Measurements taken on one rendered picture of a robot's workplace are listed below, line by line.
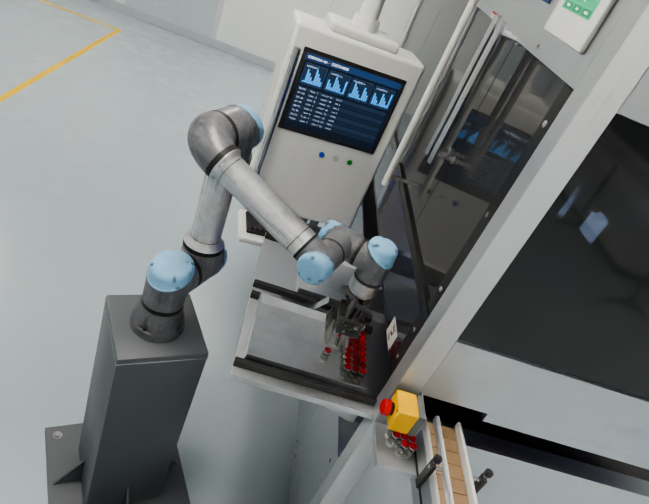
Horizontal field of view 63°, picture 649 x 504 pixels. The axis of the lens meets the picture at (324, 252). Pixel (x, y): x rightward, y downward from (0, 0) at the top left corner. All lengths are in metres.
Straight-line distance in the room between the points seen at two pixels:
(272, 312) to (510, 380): 0.69
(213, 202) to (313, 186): 0.82
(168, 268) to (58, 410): 1.08
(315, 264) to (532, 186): 0.47
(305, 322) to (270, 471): 0.90
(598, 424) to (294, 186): 1.35
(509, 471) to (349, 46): 1.45
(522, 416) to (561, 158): 0.73
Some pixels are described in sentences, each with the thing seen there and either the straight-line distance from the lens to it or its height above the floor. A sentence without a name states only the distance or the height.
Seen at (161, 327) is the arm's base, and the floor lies 0.84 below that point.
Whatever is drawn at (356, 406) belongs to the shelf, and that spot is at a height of 0.88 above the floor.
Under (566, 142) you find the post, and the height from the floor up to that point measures 1.72.
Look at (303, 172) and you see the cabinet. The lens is 2.16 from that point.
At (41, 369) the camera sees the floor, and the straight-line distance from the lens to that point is 2.51.
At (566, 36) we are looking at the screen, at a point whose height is 1.87.
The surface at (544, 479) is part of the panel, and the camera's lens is 1.78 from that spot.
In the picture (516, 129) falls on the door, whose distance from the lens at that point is 1.28.
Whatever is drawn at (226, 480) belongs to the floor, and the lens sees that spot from 2.30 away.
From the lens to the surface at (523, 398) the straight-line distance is 1.49.
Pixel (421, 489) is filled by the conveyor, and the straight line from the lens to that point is 1.42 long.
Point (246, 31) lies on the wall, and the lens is 6.73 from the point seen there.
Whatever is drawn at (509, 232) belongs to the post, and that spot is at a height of 1.52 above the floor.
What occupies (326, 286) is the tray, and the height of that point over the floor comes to 0.88.
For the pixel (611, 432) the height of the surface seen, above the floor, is 1.08.
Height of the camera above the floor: 1.93
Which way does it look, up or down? 32 degrees down
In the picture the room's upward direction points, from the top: 24 degrees clockwise
